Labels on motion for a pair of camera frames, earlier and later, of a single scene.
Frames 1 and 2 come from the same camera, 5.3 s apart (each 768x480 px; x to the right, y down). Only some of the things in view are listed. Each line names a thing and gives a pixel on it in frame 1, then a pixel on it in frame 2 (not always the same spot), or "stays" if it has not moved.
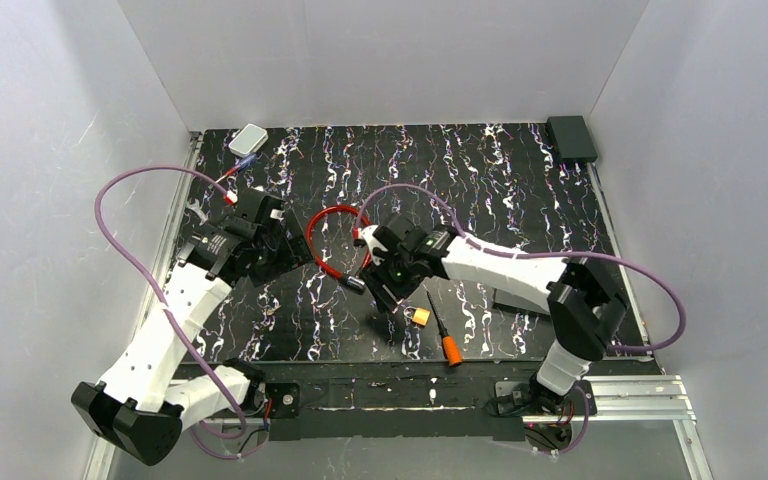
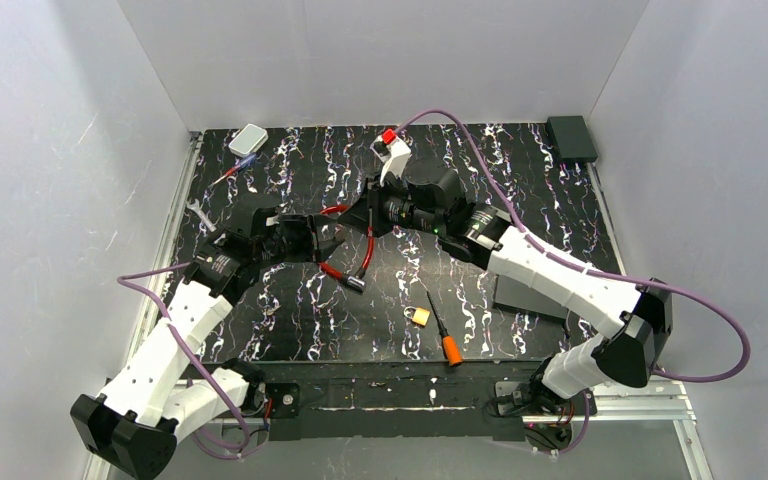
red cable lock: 351,281 stays
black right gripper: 379,266 -> 376,209
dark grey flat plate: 514,294 stays
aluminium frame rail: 662,398 stays
